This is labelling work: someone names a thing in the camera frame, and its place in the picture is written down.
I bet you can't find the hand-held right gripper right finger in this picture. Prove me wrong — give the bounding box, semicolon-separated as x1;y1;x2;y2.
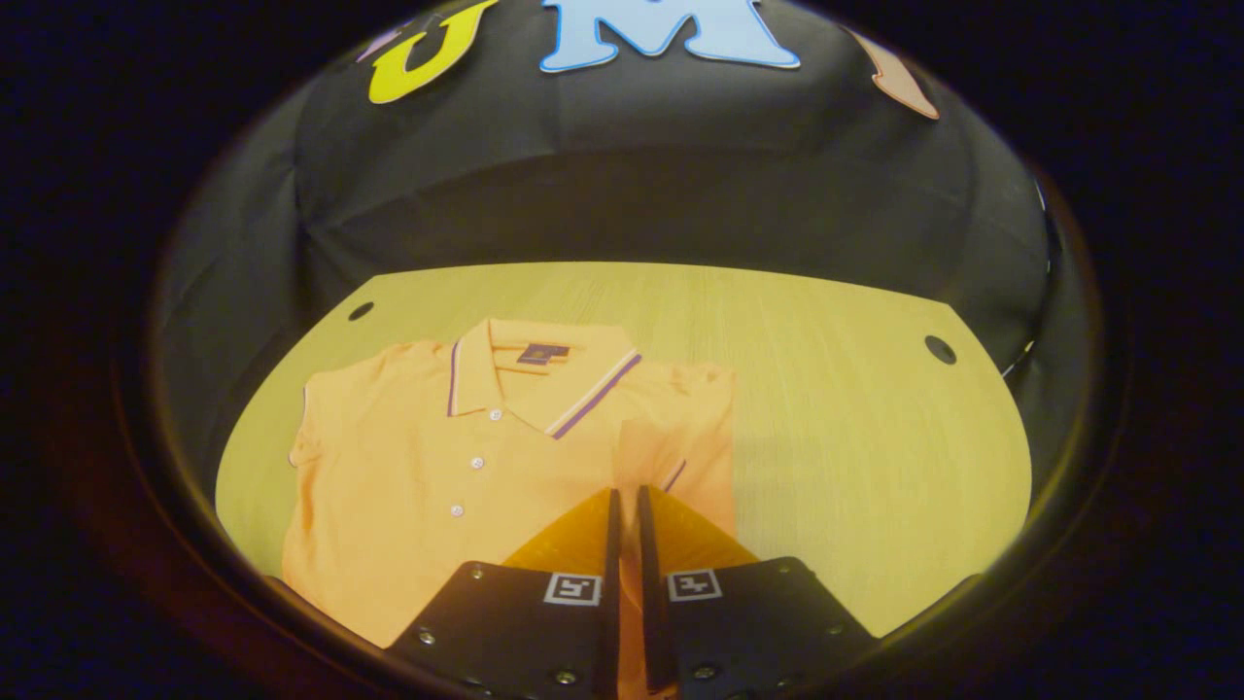
636;484;877;700

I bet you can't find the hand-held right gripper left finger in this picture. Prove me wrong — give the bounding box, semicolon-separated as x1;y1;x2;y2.
386;488;624;700

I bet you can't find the orange T-shirt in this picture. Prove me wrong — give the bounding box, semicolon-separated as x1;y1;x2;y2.
280;318;740;700

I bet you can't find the black backdrop cloth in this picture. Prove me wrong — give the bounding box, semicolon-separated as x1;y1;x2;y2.
154;0;1070;497

